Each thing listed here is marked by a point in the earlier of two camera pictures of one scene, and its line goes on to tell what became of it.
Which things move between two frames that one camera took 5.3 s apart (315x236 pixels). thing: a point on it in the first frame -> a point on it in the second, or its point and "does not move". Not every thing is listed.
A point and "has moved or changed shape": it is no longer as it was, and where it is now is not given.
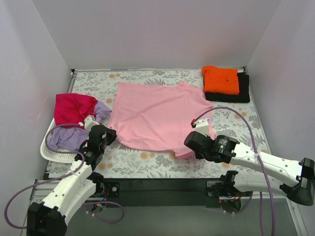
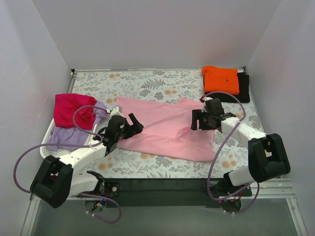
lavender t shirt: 74,139 does not move
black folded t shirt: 243,96 does not move
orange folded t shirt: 220,80 does not move
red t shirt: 71,108 does not move
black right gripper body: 192,143 -> 199,120
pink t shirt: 156,117 has moved or changed shape
